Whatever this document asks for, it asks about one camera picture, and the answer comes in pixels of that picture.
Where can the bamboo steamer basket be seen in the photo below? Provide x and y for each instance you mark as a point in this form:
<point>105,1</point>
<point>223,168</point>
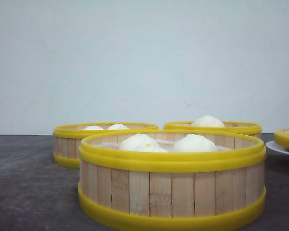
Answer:
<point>148,191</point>

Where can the yellow-rimmed bamboo steamer lid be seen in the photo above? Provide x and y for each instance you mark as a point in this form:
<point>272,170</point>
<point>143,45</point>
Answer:
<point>281,137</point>

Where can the white steamed bun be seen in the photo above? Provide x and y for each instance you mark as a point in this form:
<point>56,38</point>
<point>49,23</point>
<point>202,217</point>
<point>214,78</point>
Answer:
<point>194,143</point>
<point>93,127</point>
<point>117,126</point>
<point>141,143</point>
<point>208,121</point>

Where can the white ceramic plate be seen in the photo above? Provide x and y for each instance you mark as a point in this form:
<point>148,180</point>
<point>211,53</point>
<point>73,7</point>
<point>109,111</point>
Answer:
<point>272,145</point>

